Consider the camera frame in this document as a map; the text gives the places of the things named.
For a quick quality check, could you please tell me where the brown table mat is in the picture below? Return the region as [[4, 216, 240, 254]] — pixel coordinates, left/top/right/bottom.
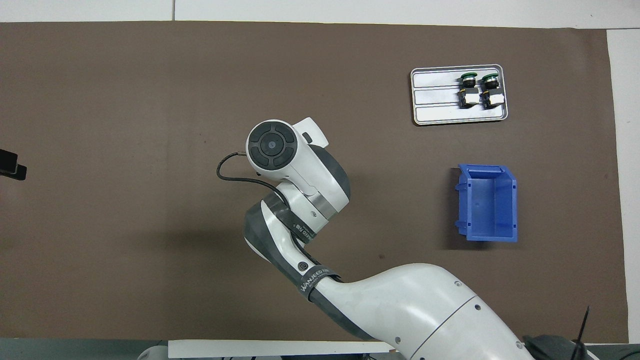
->
[[0, 21, 629, 345]]

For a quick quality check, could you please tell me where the grey metal tray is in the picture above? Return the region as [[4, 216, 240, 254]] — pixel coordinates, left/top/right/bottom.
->
[[410, 64, 509, 127]]

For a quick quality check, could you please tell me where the blue plastic bin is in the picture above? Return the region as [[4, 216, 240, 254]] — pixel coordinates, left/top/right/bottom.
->
[[454, 163, 519, 243]]

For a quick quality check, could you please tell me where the green push button switch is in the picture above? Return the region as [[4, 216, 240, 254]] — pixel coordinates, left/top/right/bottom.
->
[[478, 72, 504, 109], [456, 72, 478, 109]]

